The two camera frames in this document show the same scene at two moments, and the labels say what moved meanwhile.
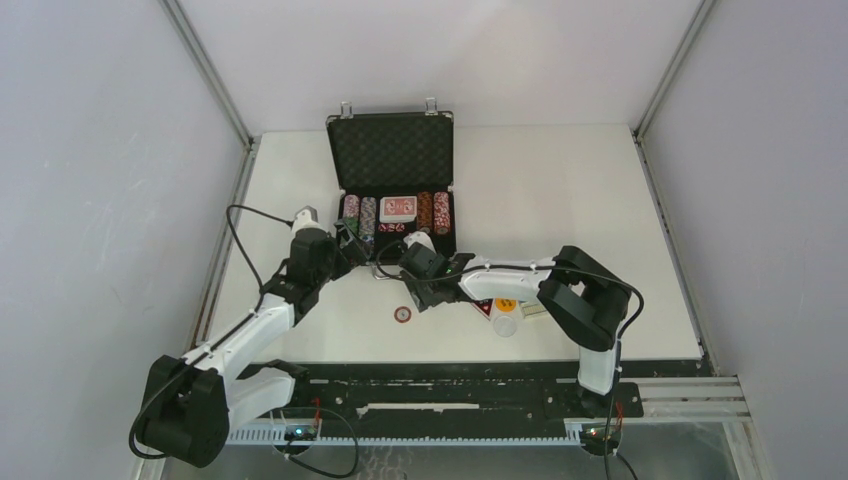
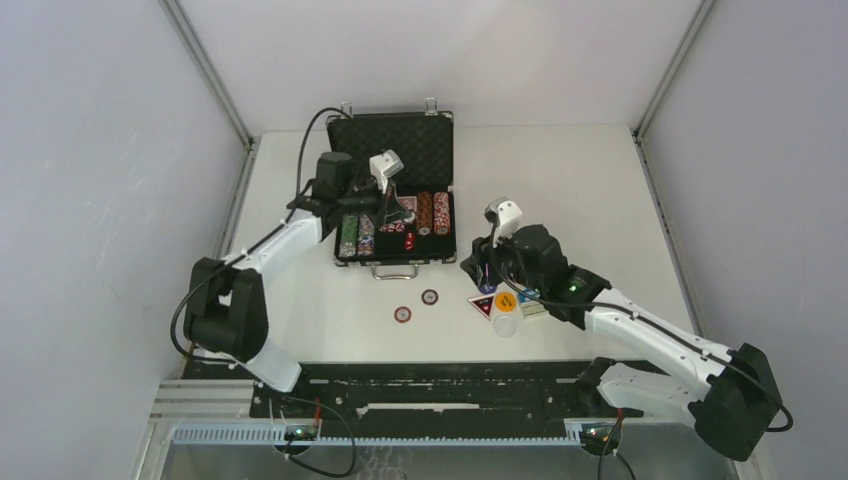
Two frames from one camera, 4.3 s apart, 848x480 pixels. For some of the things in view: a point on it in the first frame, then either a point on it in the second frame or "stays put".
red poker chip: (402, 314) stays put
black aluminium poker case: (394, 171) stays put
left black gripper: (350, 256) to (393, 211)
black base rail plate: (466, 391) stays put
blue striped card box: (532, 310) stays put
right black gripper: (422, 299) to (479, 257)
